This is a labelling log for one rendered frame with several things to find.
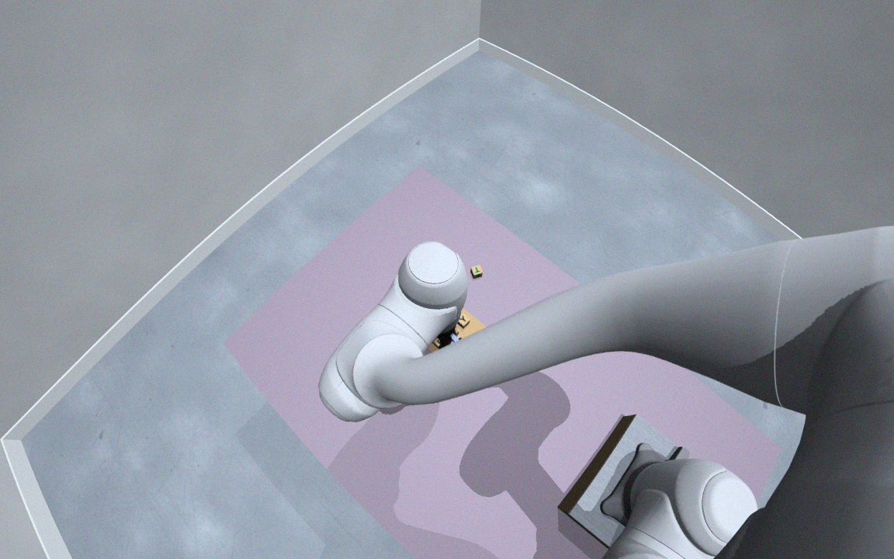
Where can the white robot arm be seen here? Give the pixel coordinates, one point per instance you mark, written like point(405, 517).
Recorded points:
point(804, 324)

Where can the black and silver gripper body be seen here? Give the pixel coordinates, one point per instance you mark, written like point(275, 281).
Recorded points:
point(447, 334)

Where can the tan square mat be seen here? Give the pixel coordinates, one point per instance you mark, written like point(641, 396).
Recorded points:
point(473, 326)

